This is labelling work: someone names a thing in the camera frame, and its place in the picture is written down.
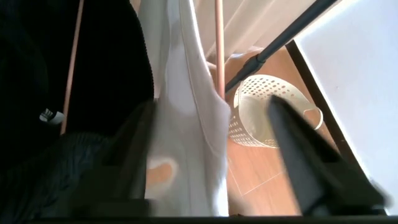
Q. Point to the beige curtain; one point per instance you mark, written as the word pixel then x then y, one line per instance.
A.
pixel 242 21

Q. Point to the black shorts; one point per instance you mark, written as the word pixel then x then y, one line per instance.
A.
pixel 102 62

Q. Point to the white garment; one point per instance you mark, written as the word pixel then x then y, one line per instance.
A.
pixel 186 124

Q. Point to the white laundry basket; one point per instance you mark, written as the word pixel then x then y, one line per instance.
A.
pixel 248 118

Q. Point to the black clothes rack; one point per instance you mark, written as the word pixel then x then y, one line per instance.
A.
pixel 280 39

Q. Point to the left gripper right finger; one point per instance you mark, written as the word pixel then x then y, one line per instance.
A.
pixel 317 168

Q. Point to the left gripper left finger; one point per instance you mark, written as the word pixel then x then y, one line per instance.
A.
pixel 124 174

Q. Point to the pink clothes hanger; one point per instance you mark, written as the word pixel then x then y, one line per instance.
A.
pixel 71 71
pixel 219 46

